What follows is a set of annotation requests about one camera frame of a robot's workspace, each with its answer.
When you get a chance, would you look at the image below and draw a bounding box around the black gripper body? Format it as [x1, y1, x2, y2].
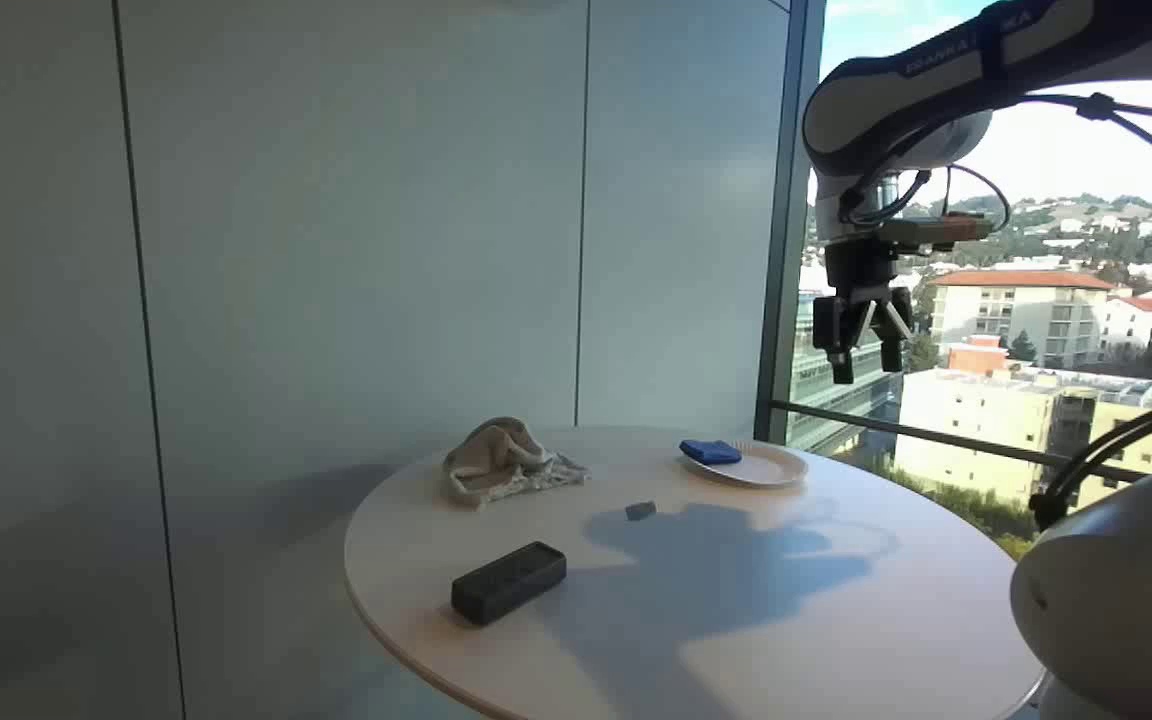
[821, 230, 925, 310]

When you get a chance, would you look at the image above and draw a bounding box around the black rectangular box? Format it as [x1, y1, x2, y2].
[447, 535, 573, 628]

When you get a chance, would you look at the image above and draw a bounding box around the brown wrist camera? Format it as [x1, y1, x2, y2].
[867, 208, 998, 253]

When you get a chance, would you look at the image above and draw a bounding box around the beige towel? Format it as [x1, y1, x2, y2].
[439, 410, 593, 510]

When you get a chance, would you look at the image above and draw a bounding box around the dark window railing bar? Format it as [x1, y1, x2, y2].
[770, 395, 1152, 489]

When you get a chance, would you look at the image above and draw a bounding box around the white round plate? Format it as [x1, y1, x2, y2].
[678, 440, 813, 493]

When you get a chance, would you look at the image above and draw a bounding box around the dark window frame post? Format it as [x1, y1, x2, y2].
[751, 0, 831, 447]

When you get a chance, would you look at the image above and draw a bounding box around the orange roofed building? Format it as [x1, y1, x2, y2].
[928, 263, 1127, 370]

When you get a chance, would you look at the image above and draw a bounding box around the white flat roofed building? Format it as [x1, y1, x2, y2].
[893, 362, 1152, 510]

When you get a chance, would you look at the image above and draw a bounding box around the blue sponge block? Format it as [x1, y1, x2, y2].
[678, 437, 747, 466]

